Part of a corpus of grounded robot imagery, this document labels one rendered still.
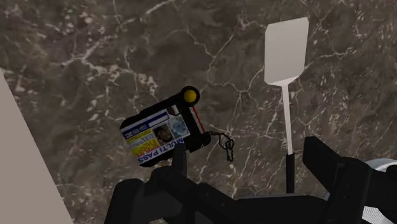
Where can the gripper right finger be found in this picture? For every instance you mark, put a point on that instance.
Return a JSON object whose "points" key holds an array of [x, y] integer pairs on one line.
{"points": [[347, 186]]}

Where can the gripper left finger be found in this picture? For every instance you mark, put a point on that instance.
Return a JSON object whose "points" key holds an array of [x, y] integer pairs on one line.
{"points": [[161, 198]]}

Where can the white rounded object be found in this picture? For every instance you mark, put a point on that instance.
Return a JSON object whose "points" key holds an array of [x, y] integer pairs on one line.
{"points": [[383, 163]]}

